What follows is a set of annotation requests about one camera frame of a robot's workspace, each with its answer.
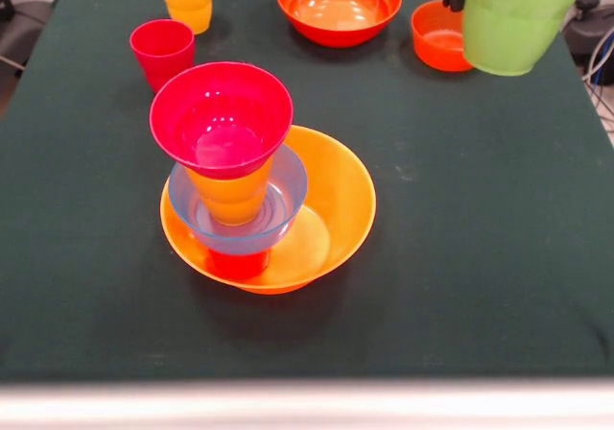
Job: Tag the small red-orange bowl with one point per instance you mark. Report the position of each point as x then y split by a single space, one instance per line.
436 41

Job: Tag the dark green tablecloth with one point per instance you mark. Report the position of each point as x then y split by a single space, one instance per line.
96 305

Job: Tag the orange cup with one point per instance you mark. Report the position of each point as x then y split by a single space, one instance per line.
235 199

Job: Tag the pink-red bowl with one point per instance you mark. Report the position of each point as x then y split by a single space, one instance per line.
220 123

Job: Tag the large orange bowl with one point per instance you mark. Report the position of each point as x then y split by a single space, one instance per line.
336 190

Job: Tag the large red-orange bowl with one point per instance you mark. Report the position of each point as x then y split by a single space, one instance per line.
336 12

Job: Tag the green cup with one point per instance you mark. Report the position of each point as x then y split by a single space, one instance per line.
513 22

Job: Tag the pink-red cup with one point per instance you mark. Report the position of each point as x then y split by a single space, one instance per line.
158 51

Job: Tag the dark grey pedestal base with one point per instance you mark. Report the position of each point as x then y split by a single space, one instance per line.
29 17
587 27

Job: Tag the red-orange cup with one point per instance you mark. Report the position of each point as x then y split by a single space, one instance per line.
240 264

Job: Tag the light blue bowl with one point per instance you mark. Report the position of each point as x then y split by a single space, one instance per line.
283 209

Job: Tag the yellow cup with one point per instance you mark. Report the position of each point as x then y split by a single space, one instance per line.
187 3

